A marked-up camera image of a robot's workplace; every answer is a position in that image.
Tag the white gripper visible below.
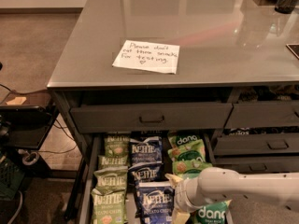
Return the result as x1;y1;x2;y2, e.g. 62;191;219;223
164;174;199;224

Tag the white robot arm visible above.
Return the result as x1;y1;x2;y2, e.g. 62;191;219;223
165;167;299;224

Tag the front blue Kettle chip bag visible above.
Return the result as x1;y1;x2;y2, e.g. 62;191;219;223
137;181;174;224

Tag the blue kettle chip bag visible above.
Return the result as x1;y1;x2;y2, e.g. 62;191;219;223
129;136;163;165
137;181;174;224
128;162;163;187

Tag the green dang bag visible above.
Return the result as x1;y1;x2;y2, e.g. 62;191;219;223
167;131;200;147
172;160;212;179
168;139;206;162
191;200;231;224

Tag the middle blue Kettle chip bag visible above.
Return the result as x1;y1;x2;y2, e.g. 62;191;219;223
128;162;163;187

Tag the front green Dang bag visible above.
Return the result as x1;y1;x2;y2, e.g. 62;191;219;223
191;200;231;224

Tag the back blue Kettle chip bag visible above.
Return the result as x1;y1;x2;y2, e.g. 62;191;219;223
129;136;163;165

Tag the back green Dang bag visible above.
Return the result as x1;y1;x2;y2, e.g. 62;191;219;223
167;131;200;147

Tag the front green Kettle chip bag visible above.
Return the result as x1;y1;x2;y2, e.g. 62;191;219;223
91;189;126;224

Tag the green kettle chip bag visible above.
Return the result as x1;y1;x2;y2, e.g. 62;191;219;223
91;189;126;224
98;155;128;169
104;134;130;157
93;166;128;195

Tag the bottom right grey drawer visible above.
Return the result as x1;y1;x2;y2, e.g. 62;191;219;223
215;156;299;174

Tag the grey drawer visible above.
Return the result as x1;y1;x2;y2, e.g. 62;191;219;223
215;156;299;174
213;133;299;156
225;101;299;129
70;103;233;133

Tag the back green Kettle chip bag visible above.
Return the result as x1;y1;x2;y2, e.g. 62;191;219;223
104;134;130;157

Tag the open middle left drawer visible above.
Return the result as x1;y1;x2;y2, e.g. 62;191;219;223
79;133;233;224

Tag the top right grey drawer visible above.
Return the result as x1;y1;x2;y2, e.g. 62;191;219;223
225;101;299;129

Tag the grey metal drawer cabinet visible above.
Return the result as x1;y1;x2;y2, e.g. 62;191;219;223
46;0;299;224

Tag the middle right grey drawer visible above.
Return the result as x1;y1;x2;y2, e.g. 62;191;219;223
213;133;299;156

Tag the top left grey drawer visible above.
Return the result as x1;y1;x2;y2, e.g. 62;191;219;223
70;103;233;133

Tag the dark tablet on counter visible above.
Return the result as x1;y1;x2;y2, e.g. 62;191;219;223
286;44;299;60

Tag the handwritten white paper note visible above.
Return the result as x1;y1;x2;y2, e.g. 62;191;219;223
112;40;180;74

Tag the roll of tape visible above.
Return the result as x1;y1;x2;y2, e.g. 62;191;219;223
22;151;40;166

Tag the green plastic crate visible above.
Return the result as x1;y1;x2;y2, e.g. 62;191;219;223
0;155;24;200

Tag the black side table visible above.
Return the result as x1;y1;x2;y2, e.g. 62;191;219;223
0;91;59;178

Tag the black cable left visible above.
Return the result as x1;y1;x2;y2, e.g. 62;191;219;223
0;83;50;105

